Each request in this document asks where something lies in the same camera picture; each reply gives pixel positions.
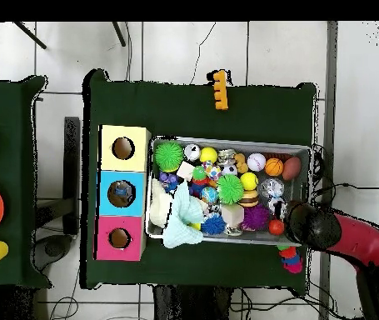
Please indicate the cream muslin cloth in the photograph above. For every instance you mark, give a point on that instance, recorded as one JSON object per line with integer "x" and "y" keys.
{"x": 160, "y": 206}

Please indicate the green spiky ball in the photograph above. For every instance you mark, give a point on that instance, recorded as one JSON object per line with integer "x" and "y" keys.
{"x": 169, "y": 156}
{"x": 230, "y": 188}

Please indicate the mint green cloth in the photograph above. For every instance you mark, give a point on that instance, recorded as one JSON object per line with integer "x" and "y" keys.
{"x": 186, "y": 220}

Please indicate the clear plastic packet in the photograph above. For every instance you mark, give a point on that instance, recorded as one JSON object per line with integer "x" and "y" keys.
{"x": 272, "y": 188}
{"x": 122, "y": 194}

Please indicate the purple spiky toy with eyes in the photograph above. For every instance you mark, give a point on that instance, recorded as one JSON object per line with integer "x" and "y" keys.
{"x": 256, "y": 217}

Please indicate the orange plastic comb toy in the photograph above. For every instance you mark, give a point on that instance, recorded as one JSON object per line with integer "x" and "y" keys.
{"x": 221, "y": 90}

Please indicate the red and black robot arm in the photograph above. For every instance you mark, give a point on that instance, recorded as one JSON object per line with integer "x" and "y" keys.
{"x": 362, "y": 240}

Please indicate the wooden box with three holes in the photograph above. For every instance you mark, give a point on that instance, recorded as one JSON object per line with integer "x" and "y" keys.
{"x": 140, "y": 164}

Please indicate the clear mesh bin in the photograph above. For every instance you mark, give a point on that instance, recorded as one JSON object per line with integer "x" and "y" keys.
{"x": 169, "y": 234}

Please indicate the yellow smiley ball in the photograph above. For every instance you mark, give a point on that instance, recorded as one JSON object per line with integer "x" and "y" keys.
{"x": 249, "y": 180}

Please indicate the dark green tablecloth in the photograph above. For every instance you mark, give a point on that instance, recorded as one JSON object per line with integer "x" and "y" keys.
{"x": 176, "y": 113}
{"x": 16, "y": 166}

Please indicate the white baseball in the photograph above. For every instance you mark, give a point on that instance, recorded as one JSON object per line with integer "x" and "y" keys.
{"x": 256, "y": 162}

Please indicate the small orange basketball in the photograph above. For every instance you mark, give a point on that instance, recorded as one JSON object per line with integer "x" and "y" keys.
{"x": 274, "y": 166}

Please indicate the black tripod leg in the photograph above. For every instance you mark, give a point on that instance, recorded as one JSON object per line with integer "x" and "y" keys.
{"x": 29, "y": 34}
{"x": 119, "y": 33}

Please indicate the grey floor strip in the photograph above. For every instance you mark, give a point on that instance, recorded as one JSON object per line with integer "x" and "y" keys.
{"x": 332, "y": 100}

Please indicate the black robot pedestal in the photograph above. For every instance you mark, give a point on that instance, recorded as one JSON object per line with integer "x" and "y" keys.
{"x": 189, "y": 306}

